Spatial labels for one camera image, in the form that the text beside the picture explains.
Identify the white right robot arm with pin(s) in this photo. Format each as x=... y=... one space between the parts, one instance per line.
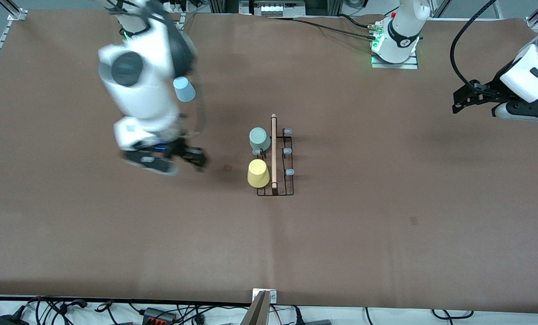
x=138 y=90

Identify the brown camera post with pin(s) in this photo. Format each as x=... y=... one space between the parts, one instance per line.
x=257 y=313

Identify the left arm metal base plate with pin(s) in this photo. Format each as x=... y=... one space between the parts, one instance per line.
x=409 y=65

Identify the aluminium frame profile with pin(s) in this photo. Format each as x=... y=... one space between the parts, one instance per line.
x=533 y=21
x=16 y=14

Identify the light blue plastic cup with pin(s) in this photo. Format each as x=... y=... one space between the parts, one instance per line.
x=185 y=90

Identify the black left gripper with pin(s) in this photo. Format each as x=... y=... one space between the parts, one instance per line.
x=493 y=86

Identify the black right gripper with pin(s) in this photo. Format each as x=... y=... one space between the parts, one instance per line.
x=188 y=153

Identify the grey control box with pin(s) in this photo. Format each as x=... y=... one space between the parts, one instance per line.
x=273 y=9

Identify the pale green plastic cup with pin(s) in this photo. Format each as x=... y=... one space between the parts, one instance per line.
x=260 y=138

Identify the yellow plastic cup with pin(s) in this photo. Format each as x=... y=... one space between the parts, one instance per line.
x=258 y=174

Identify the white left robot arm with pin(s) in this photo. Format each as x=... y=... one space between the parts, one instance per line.
x=404 y=27

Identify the silver metal bracket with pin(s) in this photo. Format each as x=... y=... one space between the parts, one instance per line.
x=273 y=297

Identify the black power adapter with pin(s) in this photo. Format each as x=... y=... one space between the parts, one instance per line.
x=9 y=320

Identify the white power strip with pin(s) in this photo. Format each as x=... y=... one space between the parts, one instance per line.
x=176 y=6

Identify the red and black connector block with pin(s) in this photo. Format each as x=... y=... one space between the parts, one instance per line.
x=158 y=314

